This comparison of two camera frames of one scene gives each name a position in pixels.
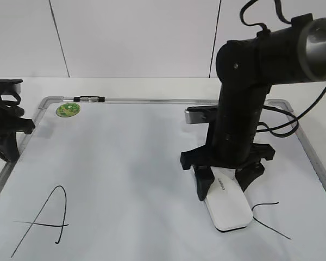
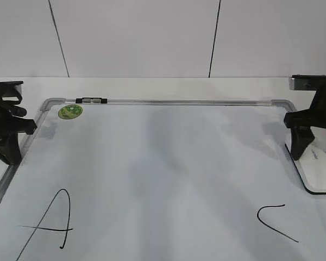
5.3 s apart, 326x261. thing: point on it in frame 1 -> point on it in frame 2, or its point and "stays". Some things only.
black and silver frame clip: (89, 98) stays
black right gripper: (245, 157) -> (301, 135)
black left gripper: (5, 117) stays
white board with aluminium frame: (100, 179) stays
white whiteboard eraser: (226, 200) -> (316, 167)
